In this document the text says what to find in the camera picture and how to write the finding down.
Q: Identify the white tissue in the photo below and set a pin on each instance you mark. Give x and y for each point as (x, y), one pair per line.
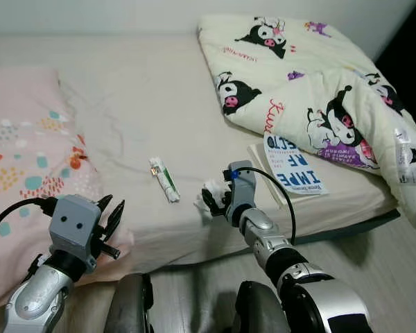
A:
(211, 186)

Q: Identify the white green tube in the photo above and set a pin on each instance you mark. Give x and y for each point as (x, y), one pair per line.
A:
(166, 182)

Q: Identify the white book blue lettering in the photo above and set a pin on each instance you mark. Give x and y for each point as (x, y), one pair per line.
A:
(295, 173)

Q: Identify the cream cartoon print blanket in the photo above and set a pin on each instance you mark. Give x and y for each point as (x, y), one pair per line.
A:
(298, 55)

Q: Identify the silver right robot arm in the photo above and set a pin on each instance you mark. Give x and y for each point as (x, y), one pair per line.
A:
(263, 232)

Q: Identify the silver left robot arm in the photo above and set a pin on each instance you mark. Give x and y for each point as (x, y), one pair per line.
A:
(35, 298)

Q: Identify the dark left robot leg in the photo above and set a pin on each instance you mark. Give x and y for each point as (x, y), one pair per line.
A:
(128, 305)

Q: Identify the dark robot leg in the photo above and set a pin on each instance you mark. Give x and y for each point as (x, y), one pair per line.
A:
(256, 312)
(128, 305)

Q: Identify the dark right robot leg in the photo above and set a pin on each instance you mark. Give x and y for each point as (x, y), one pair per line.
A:
(256, 312)

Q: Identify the cream sheeted mattress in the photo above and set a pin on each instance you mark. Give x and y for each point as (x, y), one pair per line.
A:
(159, 104)

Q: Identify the black furniture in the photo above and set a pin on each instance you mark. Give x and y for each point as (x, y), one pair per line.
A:
(412, 62)

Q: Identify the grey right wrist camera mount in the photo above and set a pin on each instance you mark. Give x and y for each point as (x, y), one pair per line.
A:
(243, 187)

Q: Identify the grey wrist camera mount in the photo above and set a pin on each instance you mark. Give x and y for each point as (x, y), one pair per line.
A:
(243, 187)
(73, 222)

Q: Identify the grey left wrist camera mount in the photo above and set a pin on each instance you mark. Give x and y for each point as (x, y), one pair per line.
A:
(73, 222)

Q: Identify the dark blue bed frame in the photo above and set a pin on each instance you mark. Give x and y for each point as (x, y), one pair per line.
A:
(347, 229)

